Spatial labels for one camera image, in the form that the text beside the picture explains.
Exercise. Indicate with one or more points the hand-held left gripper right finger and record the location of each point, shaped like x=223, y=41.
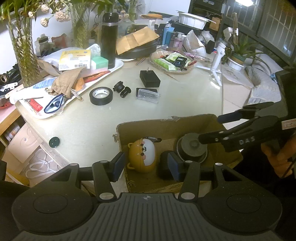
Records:
x=173, y=165

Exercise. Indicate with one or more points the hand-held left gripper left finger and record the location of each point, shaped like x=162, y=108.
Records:
x=119, y=163

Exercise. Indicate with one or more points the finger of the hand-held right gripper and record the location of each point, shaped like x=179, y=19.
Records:
x=240, y=139
x=227, y=118

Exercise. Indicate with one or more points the yellow bear-shaped case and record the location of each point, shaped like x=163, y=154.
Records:
x=141, y=160

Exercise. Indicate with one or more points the thick dark tape roll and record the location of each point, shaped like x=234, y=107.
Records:
x=192, y=148

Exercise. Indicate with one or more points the brown cardboard box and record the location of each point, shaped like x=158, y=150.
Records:
x=143, y=129

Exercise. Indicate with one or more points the black tape roll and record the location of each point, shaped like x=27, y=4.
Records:
x=101, y=103

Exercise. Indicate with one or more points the clear plastic case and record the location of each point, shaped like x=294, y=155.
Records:
x=148, y=95

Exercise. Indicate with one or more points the small black lens piece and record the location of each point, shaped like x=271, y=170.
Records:
x=126, y=90
x=118, y=86

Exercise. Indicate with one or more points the person's right hand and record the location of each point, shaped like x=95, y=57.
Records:
x=277, y=160

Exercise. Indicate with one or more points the grey fringed rug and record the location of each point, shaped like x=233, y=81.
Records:
x=263, y=88

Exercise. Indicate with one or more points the potted green plant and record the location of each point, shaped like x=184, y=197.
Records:
x=238, y=60

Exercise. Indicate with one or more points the white tripod gimbal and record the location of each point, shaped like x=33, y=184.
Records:
x=217, y=60

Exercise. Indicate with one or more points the dark green round cap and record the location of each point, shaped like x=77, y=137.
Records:
x=54, y=142

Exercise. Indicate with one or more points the black packet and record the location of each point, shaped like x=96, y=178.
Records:
x=181, y=62

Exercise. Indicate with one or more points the wicker basket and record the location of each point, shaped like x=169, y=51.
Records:
x=171, y=70

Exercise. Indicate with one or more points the white plastic bag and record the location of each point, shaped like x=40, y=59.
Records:
x=194, y=44

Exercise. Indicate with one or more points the green packet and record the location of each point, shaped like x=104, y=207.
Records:
x=165, y=63

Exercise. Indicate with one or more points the black power adapter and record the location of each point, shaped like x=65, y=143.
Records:
x=149, y=78

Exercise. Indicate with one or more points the orange packet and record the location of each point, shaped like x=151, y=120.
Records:
x=79, y=83

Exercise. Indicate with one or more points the red flat packet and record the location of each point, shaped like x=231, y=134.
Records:
x=97, y=76

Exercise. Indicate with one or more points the pink bottle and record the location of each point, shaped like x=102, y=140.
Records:
x=178, y=41

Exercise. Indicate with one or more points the white drawer cabinet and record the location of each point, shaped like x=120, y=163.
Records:
x=23, y=141

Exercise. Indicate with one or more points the brown cloth pouch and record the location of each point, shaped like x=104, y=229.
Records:
x=64, y=81

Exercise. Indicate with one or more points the blue box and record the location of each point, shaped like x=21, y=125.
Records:
x=167, y=36

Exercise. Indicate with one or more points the green and white box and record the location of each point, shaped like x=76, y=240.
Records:
x=99, y=62

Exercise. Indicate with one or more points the red lighter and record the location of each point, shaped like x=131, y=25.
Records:
x=34, y=104

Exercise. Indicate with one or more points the white plastic food tray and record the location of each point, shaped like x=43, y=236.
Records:
x=192, y=20

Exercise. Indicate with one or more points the black oval case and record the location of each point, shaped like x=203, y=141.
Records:
x=143, y=51

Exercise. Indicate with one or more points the white tube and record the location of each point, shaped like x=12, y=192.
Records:
x=39, y=84

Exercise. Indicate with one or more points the yellow and white box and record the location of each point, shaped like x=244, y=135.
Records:
x=74, y=59

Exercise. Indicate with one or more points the brown paper envelope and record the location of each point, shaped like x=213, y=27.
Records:
x=136, y=39

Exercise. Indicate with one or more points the black thermos bottle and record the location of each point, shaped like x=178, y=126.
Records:
x=108, y=41

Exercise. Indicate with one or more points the wooden side table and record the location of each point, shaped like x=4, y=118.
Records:
x=4, y=120

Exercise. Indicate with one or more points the crumpled white bag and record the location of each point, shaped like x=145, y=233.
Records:
x=50, y=59

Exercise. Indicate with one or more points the small glass vase with stems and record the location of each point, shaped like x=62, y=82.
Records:
x=81, y=34

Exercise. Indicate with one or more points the large glass vase with stems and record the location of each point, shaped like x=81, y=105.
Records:
x=25, y=58

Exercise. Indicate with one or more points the black camera gear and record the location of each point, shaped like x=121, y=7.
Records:
x=9, y=75

